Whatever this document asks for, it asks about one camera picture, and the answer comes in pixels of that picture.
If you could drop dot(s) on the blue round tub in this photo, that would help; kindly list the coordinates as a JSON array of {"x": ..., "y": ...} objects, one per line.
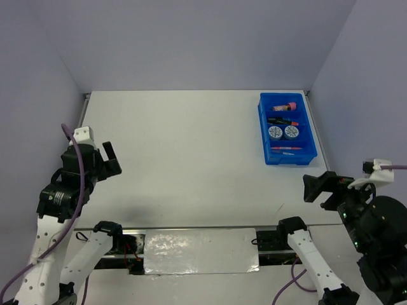
[
  {"x": 291, "y": 132},
  {"x": 275, "y": 133}
]

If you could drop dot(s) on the silver foil plate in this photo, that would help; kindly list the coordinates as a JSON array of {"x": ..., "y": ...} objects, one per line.
[{"x": 200, "y": 251}]

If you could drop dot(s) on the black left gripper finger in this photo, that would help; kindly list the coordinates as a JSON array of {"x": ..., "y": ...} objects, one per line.
[
  {"x": 109, "y": 150},
  {"x": 110, "y": 168}
]

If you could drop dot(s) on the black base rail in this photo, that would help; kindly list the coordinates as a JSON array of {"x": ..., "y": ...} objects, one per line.
[{"x": 128, "y": 252}]

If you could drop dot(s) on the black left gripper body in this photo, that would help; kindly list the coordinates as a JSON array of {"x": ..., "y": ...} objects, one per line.
[{"x": 93, "y": 175}]

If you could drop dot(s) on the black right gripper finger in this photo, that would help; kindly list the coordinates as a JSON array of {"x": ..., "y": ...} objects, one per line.
[
  {"x": 312, "y": 183},
  {"x": 311, "y": 193}
]

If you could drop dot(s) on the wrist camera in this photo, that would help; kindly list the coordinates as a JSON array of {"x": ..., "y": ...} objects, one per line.
[
  {"x": 84, "y": 135},
  {"x": 377, "y": 172}
]

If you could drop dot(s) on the thin orange pen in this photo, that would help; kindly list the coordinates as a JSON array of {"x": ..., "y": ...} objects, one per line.
[{"x": 289, "y": 148}]

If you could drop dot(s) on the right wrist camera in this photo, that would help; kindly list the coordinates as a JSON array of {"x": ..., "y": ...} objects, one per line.
[{"x": 377, "y": 172}]

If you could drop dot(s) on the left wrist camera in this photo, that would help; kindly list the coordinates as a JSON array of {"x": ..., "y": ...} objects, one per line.
[{"x": 84, "y": 135}]

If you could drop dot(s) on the pink tube of pins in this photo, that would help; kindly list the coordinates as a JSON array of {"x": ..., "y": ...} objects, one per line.
[{"x": 291, "y": 106}]

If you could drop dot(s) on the orange black highlighter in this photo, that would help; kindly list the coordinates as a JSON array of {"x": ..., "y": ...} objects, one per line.
[{"x": 279, "y": 121}]

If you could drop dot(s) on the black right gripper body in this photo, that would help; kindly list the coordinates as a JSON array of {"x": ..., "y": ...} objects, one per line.
[{"x": 348, "y": 201}]

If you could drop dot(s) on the blue compartment tray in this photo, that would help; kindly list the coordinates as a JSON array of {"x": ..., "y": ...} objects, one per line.
[{"x": 305, "y": 140}]

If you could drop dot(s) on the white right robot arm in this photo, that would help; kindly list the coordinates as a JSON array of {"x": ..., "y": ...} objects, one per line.
[{"x": 376, "y": 226}]

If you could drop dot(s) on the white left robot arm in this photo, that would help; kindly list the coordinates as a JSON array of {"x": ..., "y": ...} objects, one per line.
[{"x": 47, "y": 279}]

